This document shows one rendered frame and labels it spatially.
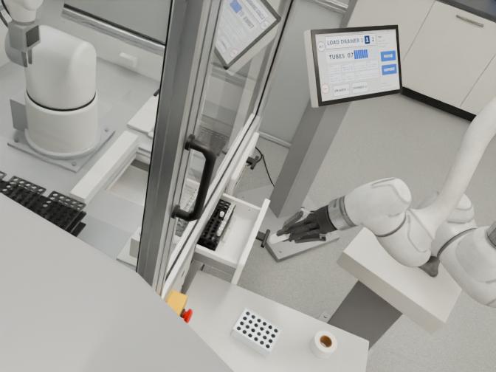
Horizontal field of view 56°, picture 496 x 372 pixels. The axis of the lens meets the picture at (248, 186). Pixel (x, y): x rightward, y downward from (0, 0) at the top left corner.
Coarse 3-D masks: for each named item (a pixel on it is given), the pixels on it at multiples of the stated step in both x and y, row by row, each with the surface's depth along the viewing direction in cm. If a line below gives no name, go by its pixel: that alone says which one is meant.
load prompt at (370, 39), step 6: (330, 36) 193; (336, 36) 195; (342, 36) 197; (348, 36) 199; (354, 36) 200; (360, 36) 202; (366, 36) 204; (372, 36) 206; (330, 42) 194; (336, 42) 195; (342, 42) 197; (348, 42) 199; (354, 42) 201; (360, 42) 203; (366, 42) 204; (372, 42) 206; (330, 48) 194; (336, 48) 196
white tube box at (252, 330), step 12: (252, 312) 138; (240, 324) 137; (252, 324) 136; (264, 324) 138; (240, 336) 133; (252, 336) 133; (264, 336) 135; (276, 336) 135; (252, 348) 134; (264, 348) 131
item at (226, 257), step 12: (228, 204) 157; (240, 204) 155; (252, 204) 155; (240, 216) 158; (252, 216) 157; (240, 228) 154; (252, 228) 156; (228, 240) 150; (240, 240) 151; (204, 252) 138; (216, 252) 138; (228, 252) 146; (240, 252) 147; (216, 264) 139; (228, 264) 138
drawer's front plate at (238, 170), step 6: (252, 138) 174; (252, 144) 172; (246, 150) 168; (252, 150) 178; (246, 156) 166; (240, 162) 163; (240, 168) 161; (234, 174) 158; (240, 174) 166; (234, 180) 157; (228, 186) 160; (234, 186) 162; (228, 192) 161
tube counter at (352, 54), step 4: (368, 48) 205; (372, 48) 207; (376, 48) 208; (348, 52) 200; (352, 52) 201; (356, 52) 202; (360, 52) 203; (364, 52) 204; (368, 52) 206; (372, 52) 207; (376, 52) 208; (348, 56) 200; (352, 56) 201; (356, 56) 202; (360, 56) 203; (364, 56) 204; (368, 56) 206; (372, 56) 207; (376, 56) 208; (348, 60) 200; (352, 60) 201
